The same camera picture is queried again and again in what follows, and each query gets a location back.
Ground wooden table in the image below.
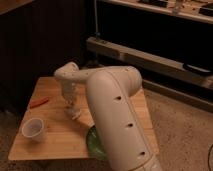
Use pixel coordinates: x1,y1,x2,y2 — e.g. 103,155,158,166
7,76,160,162

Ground white sponge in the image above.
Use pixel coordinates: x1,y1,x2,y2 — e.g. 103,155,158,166
67,108,81,120

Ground grey metal rail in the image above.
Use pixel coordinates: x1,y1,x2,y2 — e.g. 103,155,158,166
86,37,213,112

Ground background shelf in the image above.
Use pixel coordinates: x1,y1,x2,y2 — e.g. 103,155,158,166
101,0,213,24

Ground green bowl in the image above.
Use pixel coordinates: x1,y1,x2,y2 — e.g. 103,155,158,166
86,126,107,161

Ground clear plastic cup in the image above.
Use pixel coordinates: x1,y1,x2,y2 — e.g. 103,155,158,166
21,118,45,142

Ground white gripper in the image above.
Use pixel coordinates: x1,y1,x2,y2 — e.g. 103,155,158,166
62,83,77,113

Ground orange carrot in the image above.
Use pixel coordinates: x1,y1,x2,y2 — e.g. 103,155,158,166
29,97,49,108

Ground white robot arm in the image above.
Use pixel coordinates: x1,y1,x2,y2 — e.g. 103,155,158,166
54,62,163,171

